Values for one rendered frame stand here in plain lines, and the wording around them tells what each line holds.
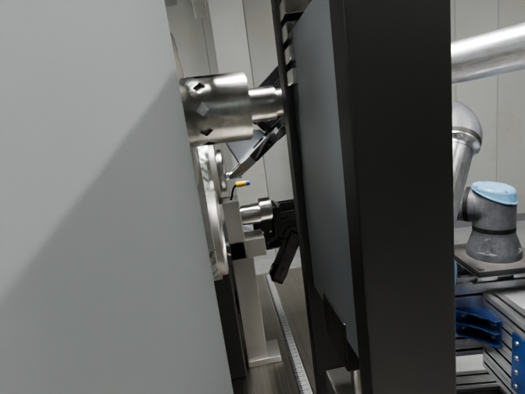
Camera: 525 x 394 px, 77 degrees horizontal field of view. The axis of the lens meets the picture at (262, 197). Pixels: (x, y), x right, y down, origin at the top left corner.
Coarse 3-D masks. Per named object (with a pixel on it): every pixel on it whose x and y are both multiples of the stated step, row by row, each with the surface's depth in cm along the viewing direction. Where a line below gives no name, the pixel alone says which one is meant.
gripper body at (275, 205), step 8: (272, 200) 69; (288, 200) 68; (280, 208) 66; (288, 208) 66; (280, 216) 65; (288, 216) 65; (256, 224) 63; (264, 224) 63; (272, 224) 64; (280, 224) 63; (288, 224) 66; (296, 224) 67; (264, 232) 64; (272, 232) 64; (280, 232) 64; (288, 232) 66; (272, 240) 64; (280, 240) 64; (272, 248) 64
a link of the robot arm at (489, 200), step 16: (464, 192) 105; (480, 192) 100; (496, 192) 98; (512, 192) 97; (464, 208) 104; (480, 208) 101; (496, 208) 98; (512, 208) 98; (480, 224) 102; (496, 224) 99; (512, 224) 99
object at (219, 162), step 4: (216, 152) 55; (220, 152) 55; (216, 156) 54; (220, 156) 54; (216, 160) 54; (220, 160) 54; (216, 164) 54; (220, 164) 54; (220, 168) 54; (220, 172) 54; (224, 172) 54; (220, 176) 54; (224, 176) 54; (220, 180) 54; (224, 180) 54; (220, 184) 55; (224, 184) 55; (220, 188) 56; (224, 188) 56
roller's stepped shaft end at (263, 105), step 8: (248, 88) 31; (256, 88) 31; (264, 88) 31; (272, 88) 31; (280, 88) 31; (256, 96) 30; (264, 96) 30; (272, 96) 30; (280, 96) 31; (256, 104) 30; (264, 104) 30; (272, 104) 30; (280, 104) 31; (256, 112) 31; (264, 112) 31; (272, 112) 31; (280, 112) 31; (256, 120) 32; (264, 120) 32
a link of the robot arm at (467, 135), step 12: (456, 108) 74; (468, 108) 74; (456, 120) 72; (468, 120) 71; (456, 132) 70; (468, 132) 70; (480, 132) 71; (456, 144) 70; (468, 144) 70; (480, 144) 71; (456, 156) 68; (468, 156) 69; (456, 168) 67; (468, 168) 68; (456, 180) 66; (456, 192) 65; (456, 204) 64; (456, 216) 64; (456, 264) 59; (456, 276) 59
